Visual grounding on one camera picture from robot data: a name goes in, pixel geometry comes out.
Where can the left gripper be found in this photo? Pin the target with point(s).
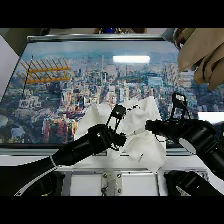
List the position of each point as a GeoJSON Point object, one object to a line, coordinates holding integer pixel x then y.
{"type": "Point", "coordinates": [116, 140]}

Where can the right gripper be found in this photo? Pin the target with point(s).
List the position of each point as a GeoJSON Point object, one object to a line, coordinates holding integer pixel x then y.
{"type": "Point", "coordinates": [156, 127]}

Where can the white garment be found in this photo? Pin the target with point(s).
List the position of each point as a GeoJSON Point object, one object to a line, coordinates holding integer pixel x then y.
{"type": "Point", "coordinates": [145, 146]}

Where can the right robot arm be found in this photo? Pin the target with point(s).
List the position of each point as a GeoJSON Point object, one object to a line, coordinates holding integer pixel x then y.
{"type": "Point", "coordinates": [200, 133]}

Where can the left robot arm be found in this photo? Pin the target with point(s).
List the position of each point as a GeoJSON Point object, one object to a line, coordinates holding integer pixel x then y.
{"type": "Point", "coordinates": [80, 145]}

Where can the beige garment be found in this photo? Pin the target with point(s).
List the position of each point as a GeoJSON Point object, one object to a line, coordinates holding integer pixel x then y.
{"type": "Point", "coordinates": [200, 46]}

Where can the yellow wooden rack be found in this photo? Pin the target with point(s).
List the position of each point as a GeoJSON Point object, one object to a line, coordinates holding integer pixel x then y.
{"type": "Point", "coordinates": [46, 70]}

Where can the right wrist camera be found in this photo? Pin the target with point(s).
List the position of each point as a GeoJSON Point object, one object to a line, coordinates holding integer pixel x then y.
{"type": "Point", "coordinates": [178, 98]}

